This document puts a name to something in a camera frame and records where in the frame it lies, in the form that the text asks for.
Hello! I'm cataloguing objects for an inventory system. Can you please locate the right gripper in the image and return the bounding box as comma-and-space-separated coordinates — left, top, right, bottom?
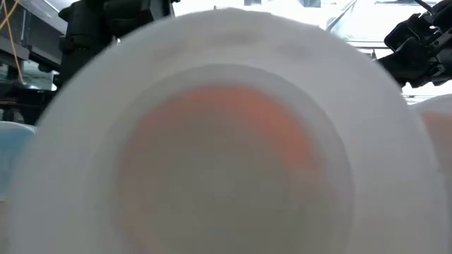
376, 33, 452, 89

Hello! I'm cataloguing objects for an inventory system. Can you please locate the orange sealant tube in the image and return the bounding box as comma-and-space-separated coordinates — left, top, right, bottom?
6, 6, 449, 254
411, 93, 452, 254

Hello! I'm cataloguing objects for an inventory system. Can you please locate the grey metal shelf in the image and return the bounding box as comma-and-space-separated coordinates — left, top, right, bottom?
0, 0, 68, 124

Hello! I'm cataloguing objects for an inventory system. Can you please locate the blue silicone tube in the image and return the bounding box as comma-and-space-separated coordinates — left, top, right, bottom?
0, 121, 38, 202

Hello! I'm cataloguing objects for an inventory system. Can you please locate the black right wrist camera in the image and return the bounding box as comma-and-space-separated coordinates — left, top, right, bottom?
383, 13, 432, 54

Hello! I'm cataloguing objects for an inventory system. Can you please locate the yellow hanging cable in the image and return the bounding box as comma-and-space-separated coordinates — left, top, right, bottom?
0, 0, 24, 84

